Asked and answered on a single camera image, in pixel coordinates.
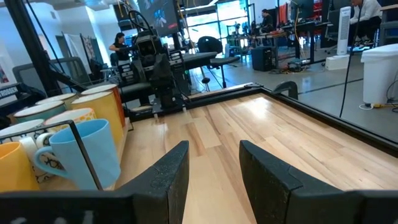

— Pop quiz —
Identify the terracotta mug white inside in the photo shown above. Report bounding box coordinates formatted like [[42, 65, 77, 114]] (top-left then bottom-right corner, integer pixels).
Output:
[[80, 83, 127, 128]]

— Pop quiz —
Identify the wooden shelf black metal rail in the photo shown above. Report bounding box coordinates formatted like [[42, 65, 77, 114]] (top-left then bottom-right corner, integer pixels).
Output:
[[0, 119, 131, 192]]

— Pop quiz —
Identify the person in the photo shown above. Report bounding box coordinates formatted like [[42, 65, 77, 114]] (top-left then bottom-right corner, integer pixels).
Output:
[[259, 8, 277, 34], [108, 32, 132, 68], [347, 0, 384, 48]]

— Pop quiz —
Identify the black rig upright post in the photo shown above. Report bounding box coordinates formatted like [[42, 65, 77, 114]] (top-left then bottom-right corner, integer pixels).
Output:
[[4, 0, 91, 97]]

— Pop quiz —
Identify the white and yellow cord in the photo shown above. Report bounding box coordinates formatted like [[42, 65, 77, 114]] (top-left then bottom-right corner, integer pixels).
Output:
[[359, 102, 398, 110]]

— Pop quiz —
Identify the black desk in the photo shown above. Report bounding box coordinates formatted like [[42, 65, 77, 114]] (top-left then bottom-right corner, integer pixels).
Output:
[[279, 20, 335, 65]]

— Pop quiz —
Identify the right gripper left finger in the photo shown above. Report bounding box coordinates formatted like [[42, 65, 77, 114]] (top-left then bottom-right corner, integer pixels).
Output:
[[119, 140, 190, 224]]

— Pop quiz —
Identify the black frame clamp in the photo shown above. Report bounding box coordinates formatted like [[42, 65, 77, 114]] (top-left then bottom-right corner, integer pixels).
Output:
[[272, 80, 299, 101]]

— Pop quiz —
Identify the yellow faceted mug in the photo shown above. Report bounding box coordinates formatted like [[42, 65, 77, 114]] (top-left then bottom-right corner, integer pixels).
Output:
[[0, 141, 40, 192]]

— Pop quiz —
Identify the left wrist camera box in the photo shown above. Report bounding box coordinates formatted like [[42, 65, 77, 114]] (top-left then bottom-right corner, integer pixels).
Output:
[[136, 34, 158, 60]]

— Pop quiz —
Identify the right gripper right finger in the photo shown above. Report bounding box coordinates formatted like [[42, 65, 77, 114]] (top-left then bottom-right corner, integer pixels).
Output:
[[239, 139, 360, 224]]

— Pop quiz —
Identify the white trash bin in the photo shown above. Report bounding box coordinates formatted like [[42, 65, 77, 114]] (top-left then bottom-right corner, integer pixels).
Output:
[[359, 43, 398, 106]]

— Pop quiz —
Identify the black aluminium table frame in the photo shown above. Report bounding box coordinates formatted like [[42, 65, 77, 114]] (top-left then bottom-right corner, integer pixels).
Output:
[[119, 81, 398, 158]]

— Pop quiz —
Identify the large dark monitor screen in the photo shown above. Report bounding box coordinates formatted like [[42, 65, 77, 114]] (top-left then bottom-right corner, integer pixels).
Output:
[[136, 0, 184, 37]]

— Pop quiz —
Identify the black equipment box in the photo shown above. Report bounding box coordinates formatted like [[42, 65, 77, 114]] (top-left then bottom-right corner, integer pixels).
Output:
[[251, 46, 277, 72]]

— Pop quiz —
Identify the black Trossen labelled bar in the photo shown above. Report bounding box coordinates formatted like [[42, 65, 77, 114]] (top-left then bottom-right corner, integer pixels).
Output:
[[0, 82, 47, 108]]

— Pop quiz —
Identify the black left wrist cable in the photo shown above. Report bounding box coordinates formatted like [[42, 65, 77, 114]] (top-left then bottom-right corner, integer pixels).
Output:
[[127, 9, 154, 35]]

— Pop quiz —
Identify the white mug blue pattern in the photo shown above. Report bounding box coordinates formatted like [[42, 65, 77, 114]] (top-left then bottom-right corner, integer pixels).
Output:
[[0, 119, 65, 185]]

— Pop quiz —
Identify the white tower fan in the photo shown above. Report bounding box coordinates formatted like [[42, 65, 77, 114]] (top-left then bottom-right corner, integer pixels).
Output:
[[325, 6, 353, 71]]

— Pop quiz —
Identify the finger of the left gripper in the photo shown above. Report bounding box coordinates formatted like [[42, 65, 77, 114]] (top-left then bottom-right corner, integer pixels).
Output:
[[164, 55, 175, 91], [152, 55, 165, 91]]

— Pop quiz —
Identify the blue faceted mug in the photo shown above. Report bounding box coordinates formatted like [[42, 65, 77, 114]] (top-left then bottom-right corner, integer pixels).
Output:
[[33, 118, 121, 191]]

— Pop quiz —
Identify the black office stool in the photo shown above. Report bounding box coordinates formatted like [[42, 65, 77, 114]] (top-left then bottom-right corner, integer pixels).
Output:
[[197, 35, 241, 91]]

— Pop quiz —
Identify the thin black cable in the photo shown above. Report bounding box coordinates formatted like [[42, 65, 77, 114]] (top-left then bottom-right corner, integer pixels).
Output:
[[339, 0, 364, 118]]

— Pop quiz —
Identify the cream mug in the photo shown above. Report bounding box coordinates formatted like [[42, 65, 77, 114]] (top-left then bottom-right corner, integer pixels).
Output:
[[35, 92, 78, 110]]

